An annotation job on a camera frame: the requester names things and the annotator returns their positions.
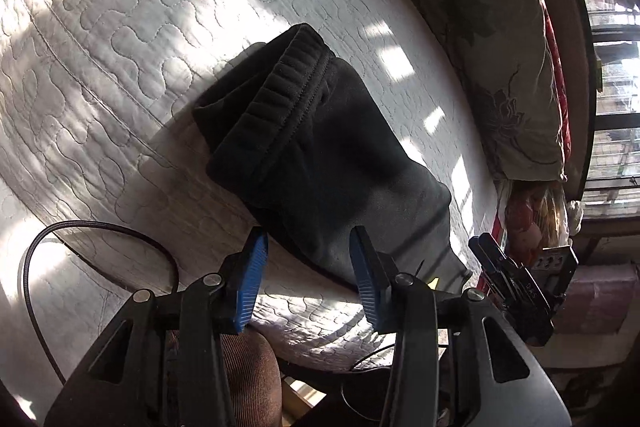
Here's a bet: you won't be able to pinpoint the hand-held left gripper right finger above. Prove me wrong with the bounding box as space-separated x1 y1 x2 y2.
348 226 573 427

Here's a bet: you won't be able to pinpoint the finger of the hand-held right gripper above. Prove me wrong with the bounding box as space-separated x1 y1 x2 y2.
480 233 508 265
469 237 501 295

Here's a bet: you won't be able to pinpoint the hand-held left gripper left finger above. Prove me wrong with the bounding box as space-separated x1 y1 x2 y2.
44 227 269 427

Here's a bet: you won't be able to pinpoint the black pants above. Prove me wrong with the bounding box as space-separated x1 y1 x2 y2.
192 23 473 293

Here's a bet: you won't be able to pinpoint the clear plastic bag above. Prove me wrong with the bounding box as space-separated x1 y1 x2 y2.
497 179 573 260

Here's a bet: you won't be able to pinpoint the pink storage box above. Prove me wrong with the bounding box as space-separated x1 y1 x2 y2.
552 263 639 339

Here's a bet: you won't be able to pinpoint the beige floral pillow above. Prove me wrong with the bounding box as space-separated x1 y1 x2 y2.
406 0 568 182

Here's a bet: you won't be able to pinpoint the white quilted bedspread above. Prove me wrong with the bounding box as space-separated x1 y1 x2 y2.
0 0 506 373

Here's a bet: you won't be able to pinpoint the person's brown corduroy trouser leg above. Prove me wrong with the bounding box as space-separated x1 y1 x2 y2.
165 329 283 427

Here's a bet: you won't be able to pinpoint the black braided cable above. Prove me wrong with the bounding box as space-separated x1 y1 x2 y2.
20 219 181 385

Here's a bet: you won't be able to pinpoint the window with dark frame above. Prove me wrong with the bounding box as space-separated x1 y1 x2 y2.
552 0 640 233

